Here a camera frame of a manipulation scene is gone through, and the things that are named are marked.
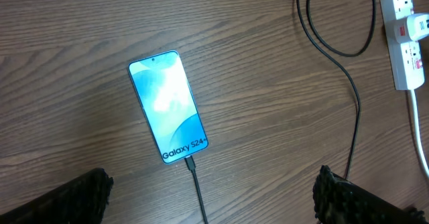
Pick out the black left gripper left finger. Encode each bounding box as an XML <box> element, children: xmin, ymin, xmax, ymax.
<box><xmin>1</xmin><ymin>168</ymin><xmax>114</xmax><ymax>224</ymax></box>

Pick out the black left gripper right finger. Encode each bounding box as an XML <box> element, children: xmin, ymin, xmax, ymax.
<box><xmin>313</xmin><ymin>166</ymin><xmax>428</xmax><ymax>224</ymax></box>

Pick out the black charger cable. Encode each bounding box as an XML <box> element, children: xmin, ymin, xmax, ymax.
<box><xmin>184</xmin><ymin>0</ymin><xmax>377</xmax><ymax>224</ymax></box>

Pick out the Samsung Galaxy smartphone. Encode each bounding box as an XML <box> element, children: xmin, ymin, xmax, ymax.
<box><xmin>128</xmin><ymin>50</ymin><xmax>208</xmax><ymax>164</ymax></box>

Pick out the white charger plug adapter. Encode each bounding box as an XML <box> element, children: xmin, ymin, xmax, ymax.
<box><xmin>393</xmin><ymin>13</ymin><xmax>428</xmax><ymax>44</ymax></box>

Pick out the white power strip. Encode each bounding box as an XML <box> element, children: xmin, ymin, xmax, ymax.
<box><xmin>380</xmin><ymin>0</ymin><xmax>425</xmax><ymax>91</ymax></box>

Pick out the white power strip cord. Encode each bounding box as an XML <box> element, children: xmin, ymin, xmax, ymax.
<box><xmin>407</xmin><ymin>89</ymin><xmax>429</xmax><ymax>180</ymax></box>

